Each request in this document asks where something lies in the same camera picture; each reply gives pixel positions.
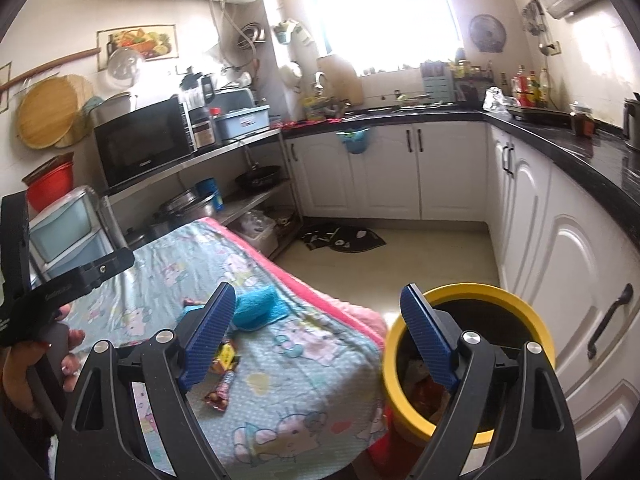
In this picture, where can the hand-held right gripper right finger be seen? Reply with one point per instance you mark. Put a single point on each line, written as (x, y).
(427, 335)

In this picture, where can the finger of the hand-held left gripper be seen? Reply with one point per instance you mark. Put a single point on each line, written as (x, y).
(112, 266)

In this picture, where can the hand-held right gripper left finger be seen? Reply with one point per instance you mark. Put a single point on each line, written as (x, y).
(210, 335)

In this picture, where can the yellow red snack packet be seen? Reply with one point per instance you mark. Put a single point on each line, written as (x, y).
(226, 357)

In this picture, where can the yellow rimmed waste bin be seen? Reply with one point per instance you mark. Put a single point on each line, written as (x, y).
(530, 310)

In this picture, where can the person's left hand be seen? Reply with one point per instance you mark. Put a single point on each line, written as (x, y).
(20, 375)

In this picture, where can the plastic drawer cabinet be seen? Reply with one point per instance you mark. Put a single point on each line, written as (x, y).
(70, 235)

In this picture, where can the teal crumpled cloth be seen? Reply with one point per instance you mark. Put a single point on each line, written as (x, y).
(260, 308)

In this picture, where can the red snack wrapper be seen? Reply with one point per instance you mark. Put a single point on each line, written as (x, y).
(222, 391)

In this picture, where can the large steel cooking pot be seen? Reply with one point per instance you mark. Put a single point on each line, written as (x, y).
(180, 212)

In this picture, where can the cartoon cat printed blanket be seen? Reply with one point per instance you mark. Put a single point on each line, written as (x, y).
(300, 360)

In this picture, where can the red plastic basin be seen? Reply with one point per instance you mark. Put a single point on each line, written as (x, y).
(50, 185)

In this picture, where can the clear plastic container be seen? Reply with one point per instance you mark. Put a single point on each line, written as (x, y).
(257, 230)

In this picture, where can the blue tin can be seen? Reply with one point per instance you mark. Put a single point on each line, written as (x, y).
(210, 192)

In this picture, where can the red plastic stool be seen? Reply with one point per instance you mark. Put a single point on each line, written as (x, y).
(400, 455)

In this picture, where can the black microwave oven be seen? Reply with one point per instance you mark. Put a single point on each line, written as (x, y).
(140, 145)

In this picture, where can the steel pot with lid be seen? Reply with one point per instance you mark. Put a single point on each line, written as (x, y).
(112, 110)

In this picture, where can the steel kitchen shelf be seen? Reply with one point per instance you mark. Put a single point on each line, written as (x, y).
(220, 152)

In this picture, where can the black frying pan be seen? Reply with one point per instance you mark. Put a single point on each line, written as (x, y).
(257, 177)

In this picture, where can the black blender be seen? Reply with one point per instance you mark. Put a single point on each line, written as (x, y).
(197, 110)

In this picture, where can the blue dish drainer box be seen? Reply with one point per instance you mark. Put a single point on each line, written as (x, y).
(242, 122)

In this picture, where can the clear round lid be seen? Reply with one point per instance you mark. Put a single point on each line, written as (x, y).
(125, 70)

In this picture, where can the blue hanging bin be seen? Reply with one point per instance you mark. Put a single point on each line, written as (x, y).
(354, 142)

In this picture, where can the wooden rolling pin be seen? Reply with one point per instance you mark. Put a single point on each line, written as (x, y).
(55, 62)

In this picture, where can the framed fruit picture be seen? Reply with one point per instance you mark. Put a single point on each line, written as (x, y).
(150, 42)

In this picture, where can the clear crumpled plastic bag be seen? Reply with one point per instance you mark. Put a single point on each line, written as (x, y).
(497, 100)

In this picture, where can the black induction cooker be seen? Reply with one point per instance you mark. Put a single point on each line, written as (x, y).
(540, 114)

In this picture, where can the teal knife organiser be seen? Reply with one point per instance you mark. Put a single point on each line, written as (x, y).
(436, 82)

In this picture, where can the black spice rack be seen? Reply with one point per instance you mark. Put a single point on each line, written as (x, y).
(467, 85)

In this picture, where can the white hanging pot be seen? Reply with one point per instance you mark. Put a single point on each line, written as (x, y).
(290, 75)

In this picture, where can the glass jar dark content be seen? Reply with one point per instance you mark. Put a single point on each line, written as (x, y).
(582, 122)

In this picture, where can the red label sauce bottle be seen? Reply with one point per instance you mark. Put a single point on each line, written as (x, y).
(522, 87)

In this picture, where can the yellow oil bottle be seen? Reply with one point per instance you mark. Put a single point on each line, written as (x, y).
(533, 91)

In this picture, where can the hanging steel basins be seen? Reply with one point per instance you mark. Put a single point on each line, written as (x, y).
(250, 36)

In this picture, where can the beige cutting board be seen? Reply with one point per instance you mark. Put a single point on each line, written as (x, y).
(340, 80)

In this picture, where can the pale oil bottle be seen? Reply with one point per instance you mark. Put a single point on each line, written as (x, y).
(544, 87)

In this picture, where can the chrome faucet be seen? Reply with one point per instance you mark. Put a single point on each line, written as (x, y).
(320, 82)

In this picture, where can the hanging utensil holder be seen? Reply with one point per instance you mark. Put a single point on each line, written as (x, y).
(290, 32)

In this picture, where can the grey kettle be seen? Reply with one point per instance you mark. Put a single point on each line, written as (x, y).
(632, 120)

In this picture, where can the kitchen window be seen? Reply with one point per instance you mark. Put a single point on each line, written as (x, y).
(380, 5)

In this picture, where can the hanging kitchen utensils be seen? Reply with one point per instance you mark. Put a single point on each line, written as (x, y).
(534, 15)

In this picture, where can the round wall fan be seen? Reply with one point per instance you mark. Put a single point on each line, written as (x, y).
(486, 32)

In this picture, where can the wall socket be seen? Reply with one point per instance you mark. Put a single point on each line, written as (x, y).
(551, 47)

